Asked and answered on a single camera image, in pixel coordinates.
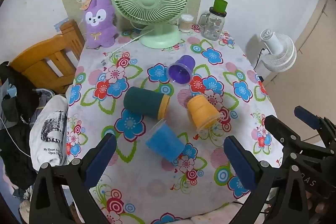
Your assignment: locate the thin white cable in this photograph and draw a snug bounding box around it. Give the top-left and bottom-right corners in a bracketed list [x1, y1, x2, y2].
[0, 116, 32, 159]

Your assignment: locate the floral tablecloth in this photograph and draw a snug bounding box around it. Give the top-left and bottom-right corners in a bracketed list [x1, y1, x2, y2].
[66, 27, 282, 224]

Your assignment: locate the cotton swab container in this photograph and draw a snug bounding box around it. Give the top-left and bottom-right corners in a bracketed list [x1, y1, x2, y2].
[178, 14, 195, 33]

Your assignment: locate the black clothing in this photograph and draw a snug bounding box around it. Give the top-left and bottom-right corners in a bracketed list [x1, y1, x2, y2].
[0, 61, 37, 190]

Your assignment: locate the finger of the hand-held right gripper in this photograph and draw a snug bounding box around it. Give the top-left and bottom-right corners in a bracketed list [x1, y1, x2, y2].
[294, 106, 336, 141]
[265, 115, 334, 159]

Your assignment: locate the dark green cup yellow rim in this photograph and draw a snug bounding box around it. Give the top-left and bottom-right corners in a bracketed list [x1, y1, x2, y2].
[123, 86, 170, 120]

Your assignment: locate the black fan cable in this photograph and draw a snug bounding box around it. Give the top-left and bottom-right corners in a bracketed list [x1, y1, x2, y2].
[253, 48, 265, 69]

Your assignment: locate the small green cup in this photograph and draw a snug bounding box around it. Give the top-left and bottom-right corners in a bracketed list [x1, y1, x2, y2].
[213, 0, 228, 13]

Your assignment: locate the blue cup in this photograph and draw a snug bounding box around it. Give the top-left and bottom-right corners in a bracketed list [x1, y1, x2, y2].
[145, 119, 186, 163]

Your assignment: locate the green desk fan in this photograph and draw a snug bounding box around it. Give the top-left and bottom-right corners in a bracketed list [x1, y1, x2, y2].
[112, 0, 191, 49]

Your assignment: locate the blue tape piece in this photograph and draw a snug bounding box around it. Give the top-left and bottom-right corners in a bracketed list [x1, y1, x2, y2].
[54, 18, 69, 30]

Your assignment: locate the purple cup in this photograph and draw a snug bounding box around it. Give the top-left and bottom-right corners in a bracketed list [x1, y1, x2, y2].
[168, 55, 196, 84]

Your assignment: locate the white printed shirt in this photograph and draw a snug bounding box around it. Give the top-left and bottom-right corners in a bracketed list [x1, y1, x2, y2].
[29, 95, 69, 167]

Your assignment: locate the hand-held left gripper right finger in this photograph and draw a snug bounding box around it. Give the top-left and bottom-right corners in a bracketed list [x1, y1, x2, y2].
[223, 135, 311, 224]

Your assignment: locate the wooden chair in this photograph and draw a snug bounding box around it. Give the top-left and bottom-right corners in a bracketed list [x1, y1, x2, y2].
[9, 20, 86, 94]

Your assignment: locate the white fan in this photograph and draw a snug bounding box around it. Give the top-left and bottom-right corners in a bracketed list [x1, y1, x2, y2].
[260, 29, 297, 72]

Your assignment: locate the grey blue garment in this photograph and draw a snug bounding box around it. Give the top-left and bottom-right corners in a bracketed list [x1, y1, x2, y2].
[31, 88, 55, 125]

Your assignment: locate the person's right hand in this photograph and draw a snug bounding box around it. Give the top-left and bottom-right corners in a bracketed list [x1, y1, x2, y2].
[307, 191, 327, 214]

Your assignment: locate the white fan cable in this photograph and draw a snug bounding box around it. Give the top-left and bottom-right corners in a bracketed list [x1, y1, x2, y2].
[104, 31, 150, 62]

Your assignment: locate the purple plush toy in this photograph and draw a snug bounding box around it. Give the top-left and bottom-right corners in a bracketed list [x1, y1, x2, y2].
[83, 0, 118, 49]

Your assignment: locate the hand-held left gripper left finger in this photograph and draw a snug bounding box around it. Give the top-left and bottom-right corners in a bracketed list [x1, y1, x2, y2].
[29, 133, 117, 224]

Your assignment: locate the glass mug jar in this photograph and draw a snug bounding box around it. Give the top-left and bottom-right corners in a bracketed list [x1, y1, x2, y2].
[199, 7, 227, 41]

